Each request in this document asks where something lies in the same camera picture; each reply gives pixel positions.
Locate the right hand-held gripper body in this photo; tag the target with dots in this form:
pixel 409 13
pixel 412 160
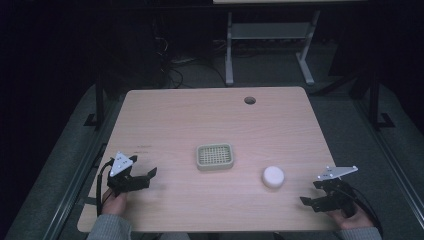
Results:
pixel 333 200

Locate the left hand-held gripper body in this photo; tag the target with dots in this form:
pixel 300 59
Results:
pixel 124 182

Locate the white round cap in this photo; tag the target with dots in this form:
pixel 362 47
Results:
pixel 273 177

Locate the beige perforated tray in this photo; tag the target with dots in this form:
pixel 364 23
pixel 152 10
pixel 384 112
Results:
pixel 215 156

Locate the person's left hand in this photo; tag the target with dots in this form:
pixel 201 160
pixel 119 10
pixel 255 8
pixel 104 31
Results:
pixel 115 204

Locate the person's right hand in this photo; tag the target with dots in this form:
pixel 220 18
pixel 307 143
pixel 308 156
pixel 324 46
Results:
pixel 355 220

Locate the black metal stand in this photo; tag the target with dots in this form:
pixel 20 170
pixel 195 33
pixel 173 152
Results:
pixel 374 100
pixel 99 100

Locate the grey metal rail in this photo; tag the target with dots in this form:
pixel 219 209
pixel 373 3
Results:
pixel 396 173
pixel 71 196

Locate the white metal desk frame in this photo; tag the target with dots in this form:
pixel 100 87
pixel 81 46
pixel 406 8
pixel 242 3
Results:
pixel 270 31

